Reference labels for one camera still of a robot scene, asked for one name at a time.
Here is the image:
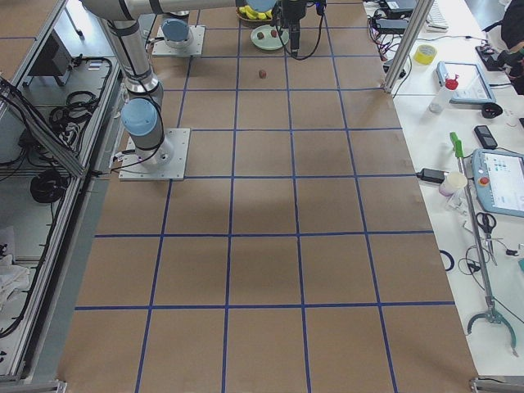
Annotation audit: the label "long reacher grabber tool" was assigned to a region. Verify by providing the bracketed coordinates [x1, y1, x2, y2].
[449, 131, 519, 356]

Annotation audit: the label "black power adapter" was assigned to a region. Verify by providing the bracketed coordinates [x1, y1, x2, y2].
[416, 168, 445, 184]

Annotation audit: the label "black remote control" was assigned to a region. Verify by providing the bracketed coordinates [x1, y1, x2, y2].
[474, 125, 498, 150]

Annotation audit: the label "white paper cup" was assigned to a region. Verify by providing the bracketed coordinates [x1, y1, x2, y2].
[439, 172, 468, 197]

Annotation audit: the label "teach pendant tablet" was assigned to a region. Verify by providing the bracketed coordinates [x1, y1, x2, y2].
[472, 149, 523, 218]
[436, 61, 496, 105]

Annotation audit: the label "black power brick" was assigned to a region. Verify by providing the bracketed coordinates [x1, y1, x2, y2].
[373, 19, 409, 34]

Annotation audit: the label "light green plate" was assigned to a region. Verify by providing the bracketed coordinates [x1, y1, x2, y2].
[251, 25, 289, 51]

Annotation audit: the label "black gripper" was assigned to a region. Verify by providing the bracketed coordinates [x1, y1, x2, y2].
[281, 0, 307, 56]

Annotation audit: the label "aluminium frame post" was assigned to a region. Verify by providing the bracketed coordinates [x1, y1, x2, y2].
[383, 0, 434, 93]

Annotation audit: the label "far teach pendant tablet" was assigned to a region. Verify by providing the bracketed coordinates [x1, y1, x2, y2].
[436, 61, 496, 105]

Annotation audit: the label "black scissors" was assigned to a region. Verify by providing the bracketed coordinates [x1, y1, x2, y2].
[476, 212, 497, 236]

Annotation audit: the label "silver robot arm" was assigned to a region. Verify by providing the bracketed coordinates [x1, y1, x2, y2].
[82, 0, 276, 97]
[161, 1, 320, 61]

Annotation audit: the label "wicker fruit basket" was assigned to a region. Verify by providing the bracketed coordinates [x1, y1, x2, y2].
[236, 7, 271, 23]

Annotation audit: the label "yellow tape roll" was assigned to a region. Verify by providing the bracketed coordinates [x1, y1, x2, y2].
[413, 44, 437, 66]

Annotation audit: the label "near teach pendant tablet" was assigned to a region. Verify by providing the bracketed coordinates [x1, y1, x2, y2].
[472, 149, 523, 218]

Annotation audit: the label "clear bottle red cap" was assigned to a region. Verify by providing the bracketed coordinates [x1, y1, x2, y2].
[428, 75, 459, 114]

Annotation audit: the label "yellow banana bunch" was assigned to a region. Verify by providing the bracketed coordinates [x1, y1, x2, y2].
[242, 5, 272, 19]

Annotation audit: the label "blue tape roll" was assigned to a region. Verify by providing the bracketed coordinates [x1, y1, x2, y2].
[439, 250, 455, 272]

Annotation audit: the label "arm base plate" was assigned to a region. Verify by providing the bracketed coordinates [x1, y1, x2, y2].
[119, 129, 191, 181]
[151, 20, 206, 57]

